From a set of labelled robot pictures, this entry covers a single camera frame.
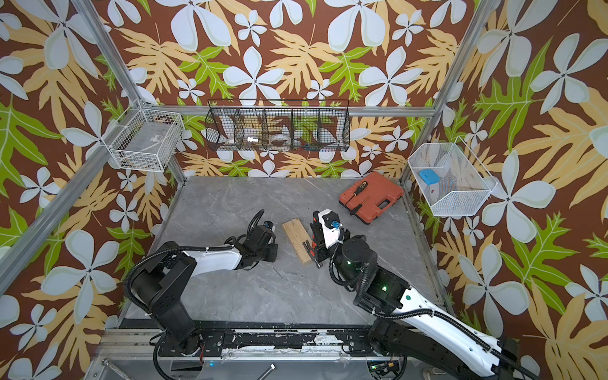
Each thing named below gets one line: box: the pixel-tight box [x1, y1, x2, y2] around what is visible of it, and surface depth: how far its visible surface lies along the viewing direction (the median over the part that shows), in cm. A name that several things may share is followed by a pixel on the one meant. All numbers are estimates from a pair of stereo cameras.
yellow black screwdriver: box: [349, 180, 369, 201], surface depth 110 cm
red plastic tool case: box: [338, 171, 405, 225], surface depth 110 cm
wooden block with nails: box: [281, 217, 312, 264], surface depth 98 cm
